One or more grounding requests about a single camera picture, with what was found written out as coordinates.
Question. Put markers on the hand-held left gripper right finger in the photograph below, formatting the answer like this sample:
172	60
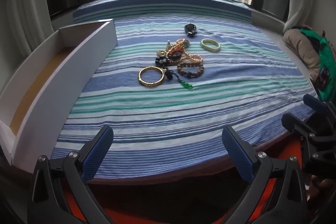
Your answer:
236	153

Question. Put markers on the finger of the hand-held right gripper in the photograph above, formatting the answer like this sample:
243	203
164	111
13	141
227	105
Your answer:
294	121
312	102

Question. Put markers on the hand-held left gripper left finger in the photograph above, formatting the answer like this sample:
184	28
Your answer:
97	153

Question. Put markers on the white cardboard box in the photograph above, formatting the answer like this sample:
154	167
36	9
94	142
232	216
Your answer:
52	98

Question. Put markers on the gold bangle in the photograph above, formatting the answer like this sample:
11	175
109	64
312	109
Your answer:
151	84

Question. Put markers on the green bag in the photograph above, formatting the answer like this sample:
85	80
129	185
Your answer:
326	61

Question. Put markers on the beige pillow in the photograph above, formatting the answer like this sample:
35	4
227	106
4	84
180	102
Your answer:
299	50

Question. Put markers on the blue green striped bed sheet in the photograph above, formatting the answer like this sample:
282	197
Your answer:
170	113

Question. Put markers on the green pendant with dark beads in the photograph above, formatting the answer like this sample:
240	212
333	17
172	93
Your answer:
187	85

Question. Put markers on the pale green jade bangle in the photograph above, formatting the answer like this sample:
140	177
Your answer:
202	43

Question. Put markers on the round gold earring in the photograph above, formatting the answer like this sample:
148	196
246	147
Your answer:
159	52
182	43

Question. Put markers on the black wrist watch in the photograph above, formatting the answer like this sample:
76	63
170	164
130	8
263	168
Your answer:
190	29

